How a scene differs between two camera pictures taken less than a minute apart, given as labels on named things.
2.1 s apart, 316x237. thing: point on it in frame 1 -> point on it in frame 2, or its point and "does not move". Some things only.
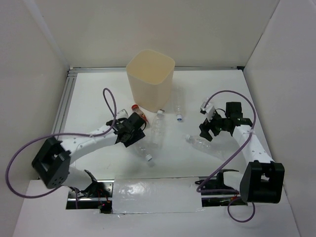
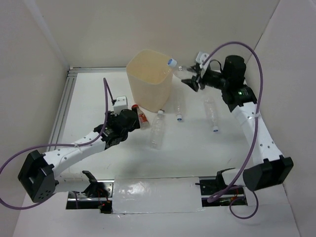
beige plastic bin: [150, 74] does not move
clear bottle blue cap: [178, 102] does not move
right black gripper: [206, 126] -> [192, 83]
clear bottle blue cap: [202, 106] -> [180, 72]
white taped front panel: [153, 195] does not move
